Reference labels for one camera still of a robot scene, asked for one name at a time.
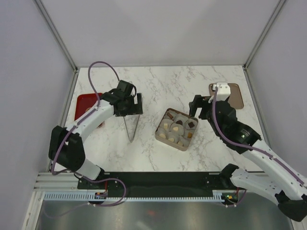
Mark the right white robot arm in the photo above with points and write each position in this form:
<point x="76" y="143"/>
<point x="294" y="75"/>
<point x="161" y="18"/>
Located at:
<point x="284" y="186"/>

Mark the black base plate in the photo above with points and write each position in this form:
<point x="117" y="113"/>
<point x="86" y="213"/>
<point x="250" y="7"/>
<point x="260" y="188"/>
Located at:
<point x="170" y="184"/>

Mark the right aluminium frame post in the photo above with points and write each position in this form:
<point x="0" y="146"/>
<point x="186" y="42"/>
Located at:
<point x="268" y="26"/>

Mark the rose gold chocolate box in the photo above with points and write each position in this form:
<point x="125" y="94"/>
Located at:
<point x="161" y="134"/>

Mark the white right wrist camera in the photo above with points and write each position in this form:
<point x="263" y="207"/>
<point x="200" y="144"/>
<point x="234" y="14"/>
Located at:
<point x="221" y="90"/>

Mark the rose gold box lid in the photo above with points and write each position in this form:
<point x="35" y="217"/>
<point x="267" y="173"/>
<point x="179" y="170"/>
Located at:
<point x="235" y="98"/>

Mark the metal tongs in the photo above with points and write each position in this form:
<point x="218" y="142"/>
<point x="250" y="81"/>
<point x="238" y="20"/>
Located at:
<point x="131" y="124"/>

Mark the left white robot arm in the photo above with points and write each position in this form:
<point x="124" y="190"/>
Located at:
<point x="66" y="143"/>

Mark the white slotted cable duct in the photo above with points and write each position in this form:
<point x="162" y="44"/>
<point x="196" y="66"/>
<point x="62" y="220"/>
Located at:
<point x="94" y="196"/>

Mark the dark square chocolate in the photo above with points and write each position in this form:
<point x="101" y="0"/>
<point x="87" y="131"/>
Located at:
<point x="191" y="124"/>

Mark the aluminium frame post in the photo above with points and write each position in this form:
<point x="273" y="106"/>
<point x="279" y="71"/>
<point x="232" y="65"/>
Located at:
<point x="268" y="26"/>
<point x="51" y="26"/>

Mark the left aluminium frame post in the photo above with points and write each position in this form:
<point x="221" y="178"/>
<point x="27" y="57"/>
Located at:
<point x="51" y="26"/>

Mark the red rectangular tray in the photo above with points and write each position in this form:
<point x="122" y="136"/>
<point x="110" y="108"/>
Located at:
<point x="84" y="103"/>

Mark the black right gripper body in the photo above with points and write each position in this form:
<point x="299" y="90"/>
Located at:
<point x="206" y="114"/>

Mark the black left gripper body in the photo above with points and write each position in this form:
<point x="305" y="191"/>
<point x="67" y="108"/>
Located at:
<point x="130" y="108"/>

